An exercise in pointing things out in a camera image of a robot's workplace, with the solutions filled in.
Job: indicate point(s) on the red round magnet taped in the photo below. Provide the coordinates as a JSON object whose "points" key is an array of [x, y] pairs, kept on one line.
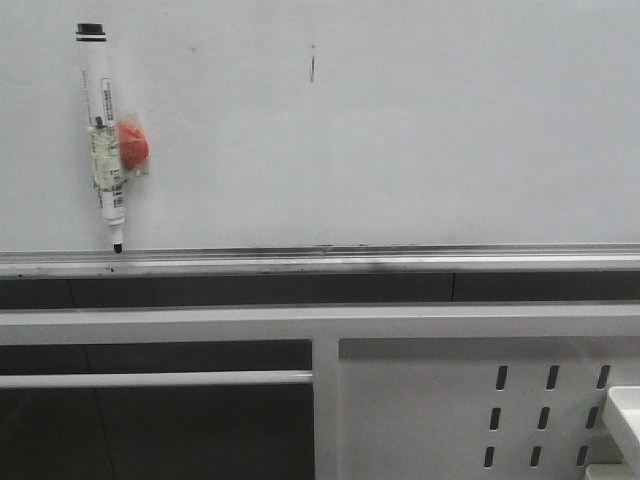
{"points": [[134, 146]]}

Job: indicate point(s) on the white whiteboard marker pen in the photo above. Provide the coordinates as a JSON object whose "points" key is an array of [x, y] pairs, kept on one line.
{"points": [[108, 172]]}

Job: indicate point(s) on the white whiteboard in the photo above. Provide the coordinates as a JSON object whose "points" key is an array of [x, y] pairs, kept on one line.
{"points": [[306, 123]]}

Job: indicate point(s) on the white perforated metal panel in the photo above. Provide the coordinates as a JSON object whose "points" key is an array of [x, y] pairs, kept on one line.
{"points": [[479, 408]]}

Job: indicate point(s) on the white plastic bin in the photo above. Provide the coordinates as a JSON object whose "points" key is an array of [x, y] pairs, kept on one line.
{"points": [[621, 417]]}

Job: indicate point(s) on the white metal shelf frame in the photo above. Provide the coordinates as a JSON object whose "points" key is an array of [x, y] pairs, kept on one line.
{"points": [[224, 393]]}

